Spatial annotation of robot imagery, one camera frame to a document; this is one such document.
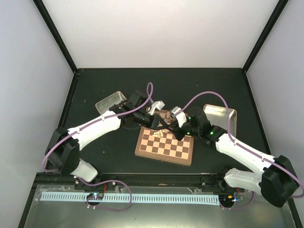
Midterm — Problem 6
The black frame post right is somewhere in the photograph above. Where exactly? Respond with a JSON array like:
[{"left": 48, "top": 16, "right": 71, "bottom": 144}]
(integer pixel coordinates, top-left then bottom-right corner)
[{"left": 242, "top": 0, "right": 289, "bottom": 73}]

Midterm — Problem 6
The wooden chess board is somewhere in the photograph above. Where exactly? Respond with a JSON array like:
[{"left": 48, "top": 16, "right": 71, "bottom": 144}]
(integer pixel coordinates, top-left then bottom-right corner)
[{"left": 134, "top": 107, "right": 197, "bottom": 166}]

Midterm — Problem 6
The black frame post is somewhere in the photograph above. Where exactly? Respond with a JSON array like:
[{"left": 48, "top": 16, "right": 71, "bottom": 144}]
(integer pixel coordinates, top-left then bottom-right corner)
[
  {"left": 242, "top": 0, "right": 289, "bottom": 73},
  {"left": 33, "top": 0, "right": 77, "bottom": 73}
]

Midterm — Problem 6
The small circuit board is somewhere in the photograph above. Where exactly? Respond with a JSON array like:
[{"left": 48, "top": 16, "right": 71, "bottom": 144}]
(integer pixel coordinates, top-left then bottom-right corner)
[{"left": 86, "top": 193, "right": 104, "bottom": 200}]

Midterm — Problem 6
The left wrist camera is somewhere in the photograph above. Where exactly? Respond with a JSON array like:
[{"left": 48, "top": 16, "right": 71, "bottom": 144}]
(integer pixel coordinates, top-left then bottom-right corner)
[{"left": 148, "top": 101, "right": 165, "bottom": 115}]

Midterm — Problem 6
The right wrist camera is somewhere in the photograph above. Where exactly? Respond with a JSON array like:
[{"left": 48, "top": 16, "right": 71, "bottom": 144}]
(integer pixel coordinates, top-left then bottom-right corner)
[{"left": 170, "top": 106, "right": 187, "bottom": 128}]

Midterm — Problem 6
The light blue slotted cable duct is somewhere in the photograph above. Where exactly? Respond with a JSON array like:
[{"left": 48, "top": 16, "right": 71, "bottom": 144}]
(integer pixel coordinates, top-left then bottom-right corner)
[{"left": 40, "top": 192, "right": 219, "bottom": 206}]

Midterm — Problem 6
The pink embossed tin box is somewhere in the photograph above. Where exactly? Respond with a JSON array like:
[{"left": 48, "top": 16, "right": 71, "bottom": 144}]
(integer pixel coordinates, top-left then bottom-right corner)
[{"left": 95, "top": 91, "right": 126, "bottom": 115}]

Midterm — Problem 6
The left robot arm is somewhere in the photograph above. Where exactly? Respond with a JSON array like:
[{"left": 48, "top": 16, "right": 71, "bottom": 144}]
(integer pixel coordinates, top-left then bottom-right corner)
[{"left": 42, "top": 91, "right": 165, "bottom": 190}]

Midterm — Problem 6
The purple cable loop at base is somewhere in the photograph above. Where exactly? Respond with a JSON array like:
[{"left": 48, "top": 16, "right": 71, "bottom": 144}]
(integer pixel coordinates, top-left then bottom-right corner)
[{"left": 85, "top": 179, "right": 136, "bottom": 212}]

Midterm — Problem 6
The black frame post left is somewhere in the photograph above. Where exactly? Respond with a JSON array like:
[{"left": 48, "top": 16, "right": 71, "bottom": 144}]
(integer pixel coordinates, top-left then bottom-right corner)
[{"left": 33, "top": 0, "right": 77, "bottom": 73}]

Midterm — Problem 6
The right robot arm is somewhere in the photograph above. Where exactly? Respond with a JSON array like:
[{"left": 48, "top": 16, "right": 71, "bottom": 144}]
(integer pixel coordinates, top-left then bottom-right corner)
[{"left": 169, "top": 107, "right": 300, "bottom": 208}]

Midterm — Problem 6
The yellow tin box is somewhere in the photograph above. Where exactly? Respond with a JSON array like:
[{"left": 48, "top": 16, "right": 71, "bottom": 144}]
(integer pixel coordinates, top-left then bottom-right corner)
[{"left": 203, "top": 104, "right": 237, "bottom": 136}]

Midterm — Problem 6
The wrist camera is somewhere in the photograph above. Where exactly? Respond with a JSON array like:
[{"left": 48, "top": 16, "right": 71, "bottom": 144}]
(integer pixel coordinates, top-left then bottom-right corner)
[
  {"left": 170, "top": 106, "right": 187, "bottom": 128},
  {"left": 148, "top": 101, "right": 165, "bottom": 115}
]

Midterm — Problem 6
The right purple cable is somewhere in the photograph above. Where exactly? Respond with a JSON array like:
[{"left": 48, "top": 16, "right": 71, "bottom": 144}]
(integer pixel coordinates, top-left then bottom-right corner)
[{"left": 181, "top": 91, "right": 304, "bottom": 199}]

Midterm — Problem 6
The pile of light chess pieces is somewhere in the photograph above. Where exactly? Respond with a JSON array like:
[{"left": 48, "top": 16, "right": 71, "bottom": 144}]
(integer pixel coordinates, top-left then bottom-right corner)
[{"left": 153, "top": 111, "right": 171, "bottom": 138}]

